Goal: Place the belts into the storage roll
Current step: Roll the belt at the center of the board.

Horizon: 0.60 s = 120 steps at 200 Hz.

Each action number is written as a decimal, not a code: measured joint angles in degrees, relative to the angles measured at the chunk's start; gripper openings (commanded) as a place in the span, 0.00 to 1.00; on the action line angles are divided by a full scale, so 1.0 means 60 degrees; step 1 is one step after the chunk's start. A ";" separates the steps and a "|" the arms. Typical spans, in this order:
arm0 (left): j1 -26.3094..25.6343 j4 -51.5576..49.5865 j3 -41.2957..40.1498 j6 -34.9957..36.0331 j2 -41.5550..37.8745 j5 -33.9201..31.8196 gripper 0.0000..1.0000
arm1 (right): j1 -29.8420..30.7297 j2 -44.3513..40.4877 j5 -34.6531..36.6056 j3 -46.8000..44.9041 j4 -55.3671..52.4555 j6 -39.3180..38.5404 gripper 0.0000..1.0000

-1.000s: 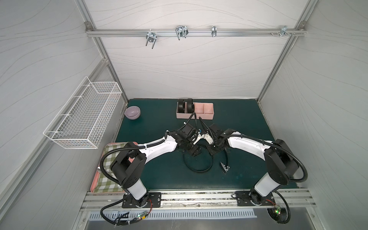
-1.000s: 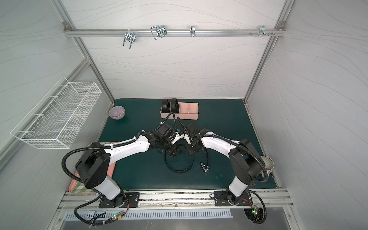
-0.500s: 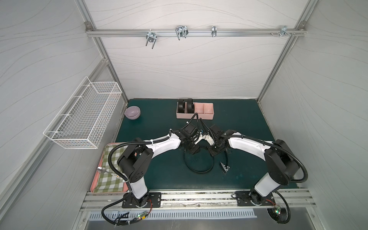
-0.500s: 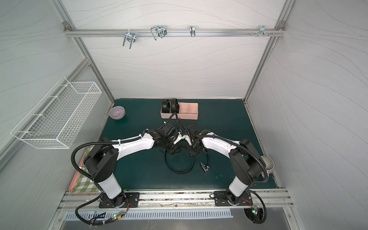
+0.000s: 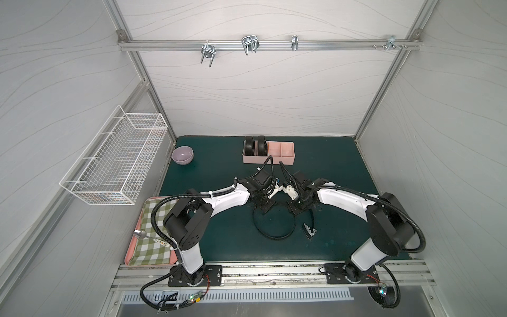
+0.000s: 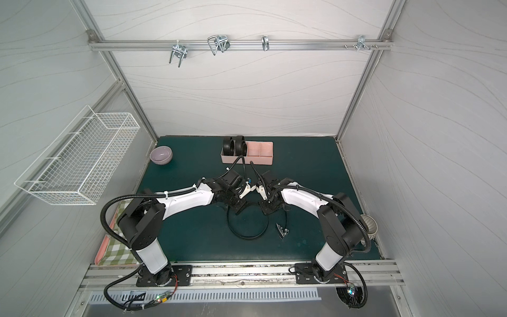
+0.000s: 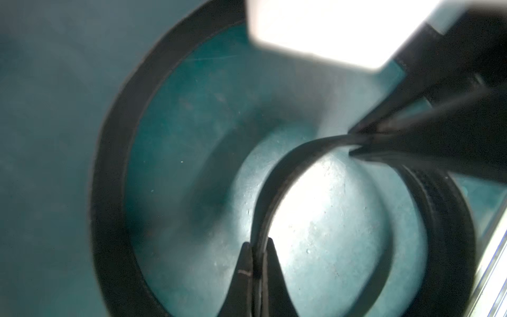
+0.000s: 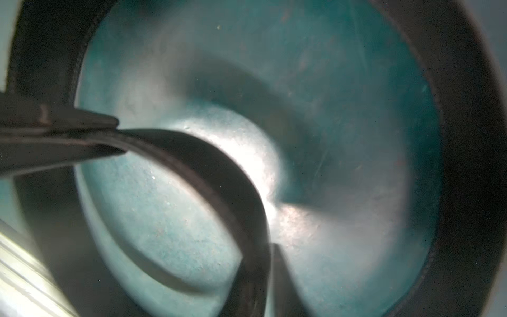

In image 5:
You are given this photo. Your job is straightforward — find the metal hook clamp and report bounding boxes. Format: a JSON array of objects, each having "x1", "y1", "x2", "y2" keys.
[
  {"x1": 241, "y1": 35, "x2": 260, "y2": 55},
  {"x1": 291, "y1": 35, "x2": 299, "y2": 52},
  {"x1": 372, "y1": 35, "x2": 408, "y2": 52},
  {"x1": 200, "y1": 42, "x2": 217, "y2": 67}
]

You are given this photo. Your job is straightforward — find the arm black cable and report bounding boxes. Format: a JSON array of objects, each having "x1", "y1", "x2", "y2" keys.
[
  {"x1": 139, "y1": 269, "x2": 211, "y2": 313},
  {"x1": 367, "y1": 263, "x2": 401, "y2": 310}
]

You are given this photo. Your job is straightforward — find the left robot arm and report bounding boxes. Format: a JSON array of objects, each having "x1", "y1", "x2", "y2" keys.
[{"x1": 150, "y1": 170, "x2": 279, "y2": 275}]

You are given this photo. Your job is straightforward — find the metal spoon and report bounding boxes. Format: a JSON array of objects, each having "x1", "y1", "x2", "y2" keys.
[{"x1": 133, "y1": 229, "x2": 171, "y2": 248}]

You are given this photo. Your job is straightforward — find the purple bowl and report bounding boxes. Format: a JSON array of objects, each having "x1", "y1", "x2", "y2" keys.
[{"x1": 171, "y1": 146, "x2": 194, "y2": 165}]

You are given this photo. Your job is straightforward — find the front aluminium frame rail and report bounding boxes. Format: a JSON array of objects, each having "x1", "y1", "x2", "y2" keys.
[{"x1": 110, "y1": 259, "x2": 436, "y2": 292}]

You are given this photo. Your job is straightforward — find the long black belt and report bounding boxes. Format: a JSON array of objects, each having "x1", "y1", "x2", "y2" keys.
[{"x1": 244, "y1": 136, "x2": 256, "y2": 157}]

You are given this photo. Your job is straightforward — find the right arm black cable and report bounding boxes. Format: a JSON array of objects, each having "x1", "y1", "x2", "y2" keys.
[{"x1": 367, "y1": 263, "x2": 401, "y2": 310}]

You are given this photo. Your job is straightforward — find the white wire basket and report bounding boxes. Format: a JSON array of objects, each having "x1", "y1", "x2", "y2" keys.
[{"x1": 59, "y1": 106, "x2": 168, "y2": 206}]

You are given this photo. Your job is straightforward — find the horizontal aluminium rail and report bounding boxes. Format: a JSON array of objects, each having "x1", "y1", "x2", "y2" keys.
[{"x1": 118, "y1": 38, "x2": 423, "y2": 52}]

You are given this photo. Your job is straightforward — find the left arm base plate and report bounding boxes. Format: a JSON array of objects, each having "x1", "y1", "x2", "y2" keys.
[{"x1": 168, "y1": 264, "x2": 223, "y2": 287}]

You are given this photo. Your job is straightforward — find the pink tray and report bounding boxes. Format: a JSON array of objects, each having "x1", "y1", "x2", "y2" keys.
[{"x1": 124, "y1": 195, "x2": 179, "y2": 267}]

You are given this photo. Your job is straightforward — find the white vent strip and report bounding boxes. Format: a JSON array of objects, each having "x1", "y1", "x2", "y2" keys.
[{"x1": 121, "y1": 287, "x2": 355, "y2": 305}]

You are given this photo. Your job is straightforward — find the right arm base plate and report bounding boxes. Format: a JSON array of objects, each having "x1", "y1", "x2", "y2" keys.
[{"x1": 320, "y1": 262, "x2": 380, "y2": 285}]

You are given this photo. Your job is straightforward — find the green checked cloth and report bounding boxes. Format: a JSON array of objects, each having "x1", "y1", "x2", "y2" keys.
[{"x1": 128, "y1": 197, "x2": 179, "y2": 266}]

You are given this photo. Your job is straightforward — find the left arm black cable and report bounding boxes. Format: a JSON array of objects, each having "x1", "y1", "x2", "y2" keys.
[{"x1": 139, "y1": 269, "x2": 211, "y2": 313}]

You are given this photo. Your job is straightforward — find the pink divided storage box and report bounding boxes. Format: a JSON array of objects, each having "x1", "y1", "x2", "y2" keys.
[{"x1": 242, "y1": 140, "x2": 296, "y2": 166}]

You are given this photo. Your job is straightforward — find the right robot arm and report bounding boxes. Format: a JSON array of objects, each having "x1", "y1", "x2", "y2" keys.
[{"x1": 280, "y1": 163, "x2": 426, "y2": 275}]

